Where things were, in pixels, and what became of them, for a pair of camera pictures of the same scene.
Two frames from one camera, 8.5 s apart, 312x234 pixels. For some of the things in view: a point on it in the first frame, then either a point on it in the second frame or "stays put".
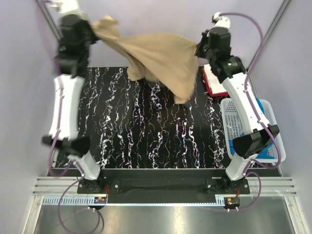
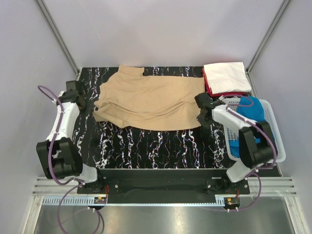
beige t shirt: [172, 60] → [128, 99]
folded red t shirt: [207, 85] stays put
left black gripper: [86, 24] → [89, 106]
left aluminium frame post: [55, 29] stays put
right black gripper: [204, 39] → [200, 118]
